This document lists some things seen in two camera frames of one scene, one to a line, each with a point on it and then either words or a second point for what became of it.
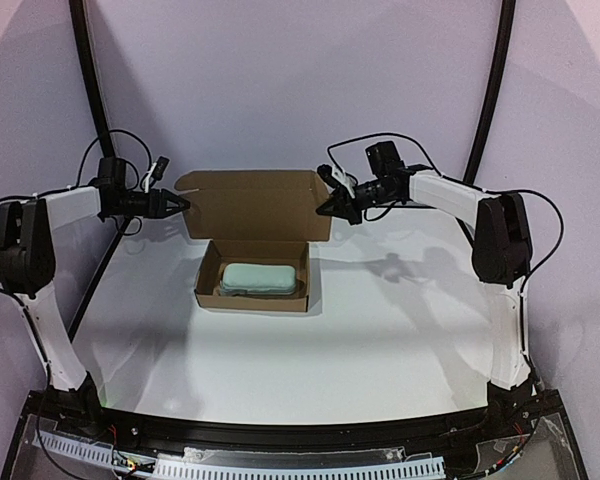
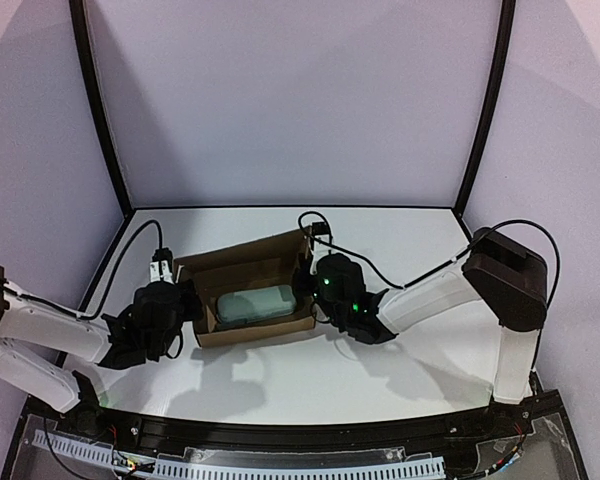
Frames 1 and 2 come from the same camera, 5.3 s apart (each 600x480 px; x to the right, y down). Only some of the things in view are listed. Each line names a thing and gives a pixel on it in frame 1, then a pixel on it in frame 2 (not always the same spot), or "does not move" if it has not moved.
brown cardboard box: x=254 y=217 → x=266 y=261
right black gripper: x=350 y=201 → x=309 y=284
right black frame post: x=501 y=64 does not move
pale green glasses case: x=258 y=279 → x=243 y=306
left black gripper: x=159 y=203 → x=186 y=301
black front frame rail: x=168 y=431 does not move
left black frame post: x=78 y=20 does not move
